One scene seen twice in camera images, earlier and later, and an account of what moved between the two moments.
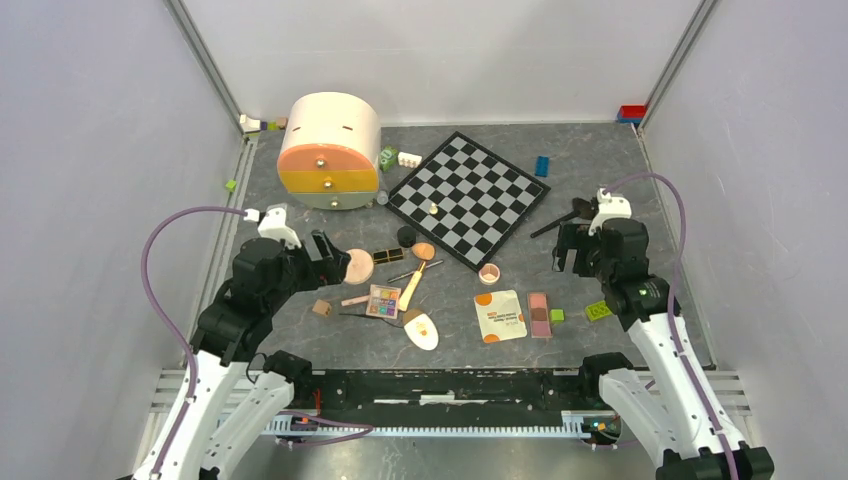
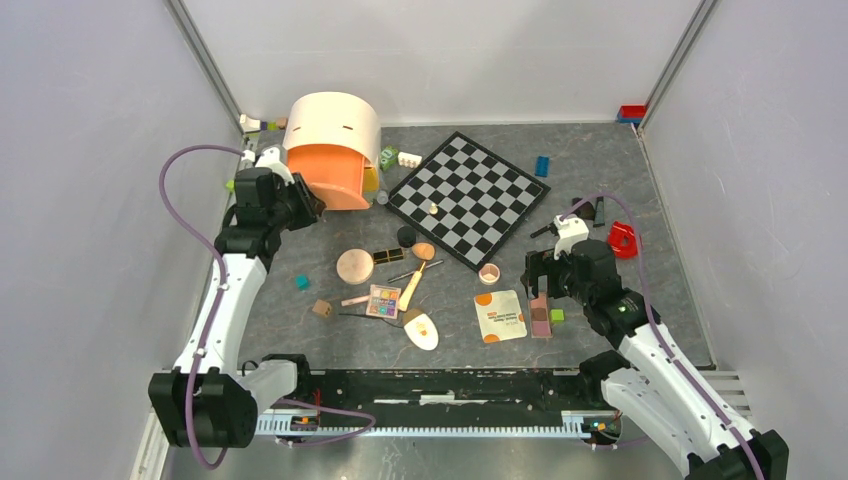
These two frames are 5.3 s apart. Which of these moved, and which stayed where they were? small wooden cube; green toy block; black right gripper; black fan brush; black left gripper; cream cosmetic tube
Moved: black right gripper; black left gripper
Stayed: small wooden cube; black fan brush; cream cosmetic tube; green toy block
